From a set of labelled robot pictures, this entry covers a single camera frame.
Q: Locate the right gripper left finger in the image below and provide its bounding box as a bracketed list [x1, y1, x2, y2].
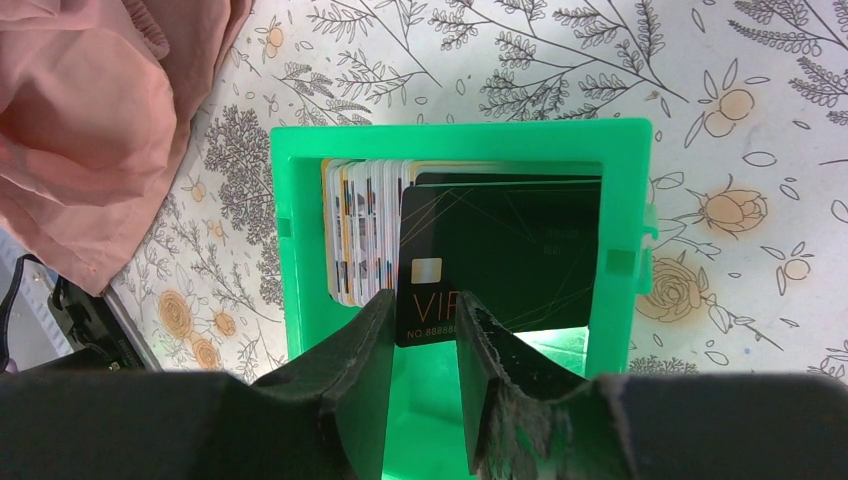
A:
[254, 289, 396, 479]

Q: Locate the green plastic bin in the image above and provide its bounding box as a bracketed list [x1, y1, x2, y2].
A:
[270, 118, 657, 479]

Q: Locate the stack of cards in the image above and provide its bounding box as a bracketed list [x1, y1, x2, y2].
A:
[321, 158, 421, 307]

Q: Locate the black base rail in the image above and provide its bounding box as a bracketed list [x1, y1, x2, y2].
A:
[36, 276, 157, 371]

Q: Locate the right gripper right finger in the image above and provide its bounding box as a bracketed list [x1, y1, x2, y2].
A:
[456, 291, 597, 479]

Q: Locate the pink cloth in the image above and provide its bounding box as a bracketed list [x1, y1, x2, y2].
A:
[1, 1, 252, 295]

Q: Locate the floral patterned table mat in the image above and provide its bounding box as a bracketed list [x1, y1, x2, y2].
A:
[110, 1, 847, 381]

